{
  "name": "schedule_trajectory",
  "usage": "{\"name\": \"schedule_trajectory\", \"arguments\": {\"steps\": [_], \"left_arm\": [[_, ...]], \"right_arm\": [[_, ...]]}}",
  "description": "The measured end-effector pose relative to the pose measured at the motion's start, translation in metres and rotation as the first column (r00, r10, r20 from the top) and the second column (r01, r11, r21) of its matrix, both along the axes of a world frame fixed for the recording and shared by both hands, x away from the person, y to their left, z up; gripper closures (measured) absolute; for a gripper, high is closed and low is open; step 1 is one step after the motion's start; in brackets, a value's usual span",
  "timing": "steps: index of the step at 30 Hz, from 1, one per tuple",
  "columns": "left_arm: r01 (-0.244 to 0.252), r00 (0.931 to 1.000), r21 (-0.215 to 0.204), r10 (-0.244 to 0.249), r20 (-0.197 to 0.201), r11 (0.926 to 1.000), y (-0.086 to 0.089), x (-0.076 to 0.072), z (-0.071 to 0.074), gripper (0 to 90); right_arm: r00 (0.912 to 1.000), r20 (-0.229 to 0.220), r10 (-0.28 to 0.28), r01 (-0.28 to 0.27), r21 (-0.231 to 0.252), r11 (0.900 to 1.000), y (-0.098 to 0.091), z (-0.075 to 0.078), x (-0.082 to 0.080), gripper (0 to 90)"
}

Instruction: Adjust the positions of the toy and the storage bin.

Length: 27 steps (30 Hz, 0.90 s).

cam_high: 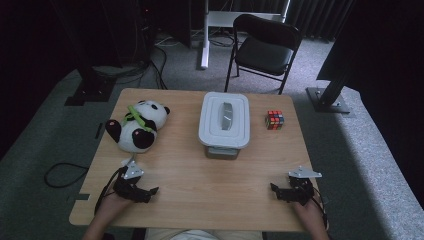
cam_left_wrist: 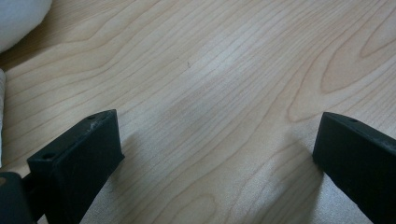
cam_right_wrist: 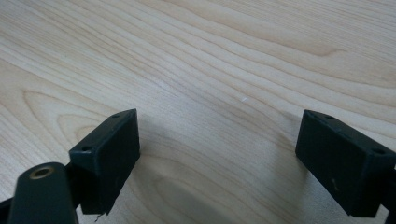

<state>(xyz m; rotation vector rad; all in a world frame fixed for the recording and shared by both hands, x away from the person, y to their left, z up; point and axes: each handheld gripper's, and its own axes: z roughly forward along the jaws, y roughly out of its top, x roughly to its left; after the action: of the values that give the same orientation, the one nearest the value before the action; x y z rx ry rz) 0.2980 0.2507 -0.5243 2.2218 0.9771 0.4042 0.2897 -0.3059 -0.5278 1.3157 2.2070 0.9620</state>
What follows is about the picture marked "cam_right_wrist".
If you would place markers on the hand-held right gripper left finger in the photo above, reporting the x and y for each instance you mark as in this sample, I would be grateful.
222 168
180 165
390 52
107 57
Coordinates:
106 161

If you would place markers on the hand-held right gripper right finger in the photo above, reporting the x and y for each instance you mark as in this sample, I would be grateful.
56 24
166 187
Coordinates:
342 168

